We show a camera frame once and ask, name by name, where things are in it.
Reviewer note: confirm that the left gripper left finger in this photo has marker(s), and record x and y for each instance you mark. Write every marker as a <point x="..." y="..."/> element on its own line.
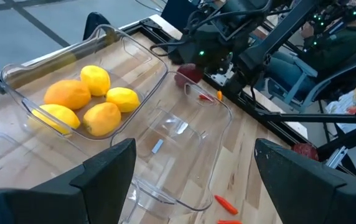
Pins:
<point x="72" y="199"/>

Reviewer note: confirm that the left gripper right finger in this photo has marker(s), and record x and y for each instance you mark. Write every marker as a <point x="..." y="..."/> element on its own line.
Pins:
<point x="321" y="199"/>

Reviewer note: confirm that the yellow lemon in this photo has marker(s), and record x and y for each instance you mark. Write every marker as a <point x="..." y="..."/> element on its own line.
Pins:
<point x="101" y="119"/>
<point x="123" y="99"/>
<point x="56" y="116"/>
<point x="95" y="80"/>

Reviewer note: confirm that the small red chili pepper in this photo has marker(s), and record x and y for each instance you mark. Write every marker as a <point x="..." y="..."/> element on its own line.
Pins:
<point x="229" y="222"/>
<point x="226" y="204"/>
<point x="206" y="97"/>

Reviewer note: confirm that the orange citrus fruit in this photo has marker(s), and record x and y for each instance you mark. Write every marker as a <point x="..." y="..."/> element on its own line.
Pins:
<point x="67" y="94"/>

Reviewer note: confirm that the small orange carrot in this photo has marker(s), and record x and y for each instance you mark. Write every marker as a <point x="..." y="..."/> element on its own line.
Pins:
<point x="219" y="95"/>

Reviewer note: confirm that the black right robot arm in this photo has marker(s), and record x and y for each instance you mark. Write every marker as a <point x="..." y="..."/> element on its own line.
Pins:
<point x="259" y="53"/>

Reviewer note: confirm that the wide clear plastic bin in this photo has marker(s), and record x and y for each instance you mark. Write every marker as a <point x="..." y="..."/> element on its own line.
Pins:
<point x="171" y="137"/>
<point x="128" y="56"/>

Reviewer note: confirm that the grey blue chair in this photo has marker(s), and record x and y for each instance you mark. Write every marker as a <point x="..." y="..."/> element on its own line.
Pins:
<point x="304" y="70"/>

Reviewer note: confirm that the person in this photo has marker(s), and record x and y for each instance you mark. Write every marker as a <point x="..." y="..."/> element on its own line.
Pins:
<point x="330" y="49"/>

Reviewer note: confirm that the black table edge clamp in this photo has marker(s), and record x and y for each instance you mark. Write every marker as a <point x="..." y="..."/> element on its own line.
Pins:
<point x="94" y="23"/>

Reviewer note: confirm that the black draped table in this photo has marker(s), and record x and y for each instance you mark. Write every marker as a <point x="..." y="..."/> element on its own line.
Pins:
<point x="171" y="9"/>

